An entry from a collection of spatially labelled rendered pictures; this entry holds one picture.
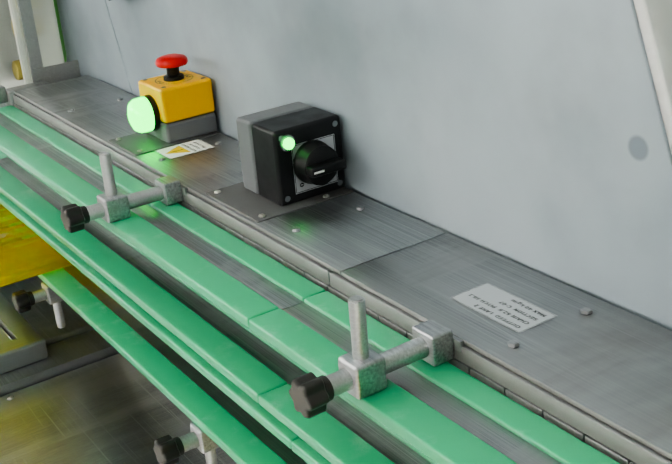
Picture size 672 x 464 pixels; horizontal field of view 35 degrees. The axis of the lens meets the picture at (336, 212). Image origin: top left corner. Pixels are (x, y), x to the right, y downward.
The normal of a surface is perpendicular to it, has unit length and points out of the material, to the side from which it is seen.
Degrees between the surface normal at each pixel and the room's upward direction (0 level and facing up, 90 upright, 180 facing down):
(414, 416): 90
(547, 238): 0
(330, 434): 90
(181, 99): 90
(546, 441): 90
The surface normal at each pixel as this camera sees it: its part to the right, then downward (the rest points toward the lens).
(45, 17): 0.55, 0.26
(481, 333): -0.08, -0.92
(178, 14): -0.83, 0.27
